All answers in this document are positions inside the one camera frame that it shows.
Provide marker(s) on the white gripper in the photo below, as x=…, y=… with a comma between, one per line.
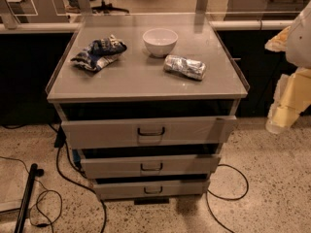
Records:
x=299, y=43

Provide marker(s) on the drawer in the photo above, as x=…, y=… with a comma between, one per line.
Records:
x=117, y=191
x=146, y=166
x=144, y=132

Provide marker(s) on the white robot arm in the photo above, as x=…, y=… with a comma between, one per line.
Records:
x=298, y=50

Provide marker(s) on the grey drawer cabinet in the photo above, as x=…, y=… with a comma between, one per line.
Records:
x=136, y=86

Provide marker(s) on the silver foil snack bag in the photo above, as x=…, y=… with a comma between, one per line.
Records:
x=189, y=68

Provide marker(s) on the background grey desk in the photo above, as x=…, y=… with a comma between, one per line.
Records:
x=264, y=9

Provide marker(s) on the white bowl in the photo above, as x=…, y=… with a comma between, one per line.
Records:
x=159, y=42

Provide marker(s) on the blue white chip bag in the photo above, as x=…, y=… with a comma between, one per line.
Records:
x=99, y=54

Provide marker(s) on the black pole on floor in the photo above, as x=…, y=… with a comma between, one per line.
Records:
x=33, y=173

